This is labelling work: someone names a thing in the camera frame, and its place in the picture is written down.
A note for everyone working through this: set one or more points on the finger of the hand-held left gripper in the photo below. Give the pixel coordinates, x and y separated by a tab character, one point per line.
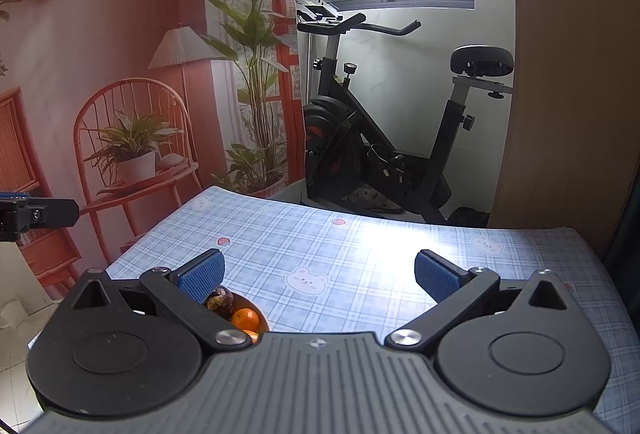
15	196
47	213

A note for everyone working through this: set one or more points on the pair of sandals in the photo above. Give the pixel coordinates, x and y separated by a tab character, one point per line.
375	201

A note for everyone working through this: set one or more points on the blue checked tablecloth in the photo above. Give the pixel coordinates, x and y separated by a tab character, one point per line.
350	254

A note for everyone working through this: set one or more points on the black bag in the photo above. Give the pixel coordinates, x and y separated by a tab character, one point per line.
467	217

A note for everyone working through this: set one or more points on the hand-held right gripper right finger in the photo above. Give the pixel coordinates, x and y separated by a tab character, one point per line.
436	275

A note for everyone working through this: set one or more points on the black exercise bike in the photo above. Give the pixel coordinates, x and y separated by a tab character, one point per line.
335	139

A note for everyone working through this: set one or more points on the wooden wardrobe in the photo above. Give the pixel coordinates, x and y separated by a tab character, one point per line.
560	89

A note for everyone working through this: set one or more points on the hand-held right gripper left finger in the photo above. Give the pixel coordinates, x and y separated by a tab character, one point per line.
200	276

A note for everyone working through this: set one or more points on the white oval dish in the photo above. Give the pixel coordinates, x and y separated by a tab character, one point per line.
263	316

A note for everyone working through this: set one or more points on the purple mangosteen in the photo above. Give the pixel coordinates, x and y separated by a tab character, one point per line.
220	301

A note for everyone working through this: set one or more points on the orange mandarin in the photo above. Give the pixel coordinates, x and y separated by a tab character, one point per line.
245	319
253	337

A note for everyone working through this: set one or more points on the wall poster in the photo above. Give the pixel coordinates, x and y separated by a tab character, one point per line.
100	39

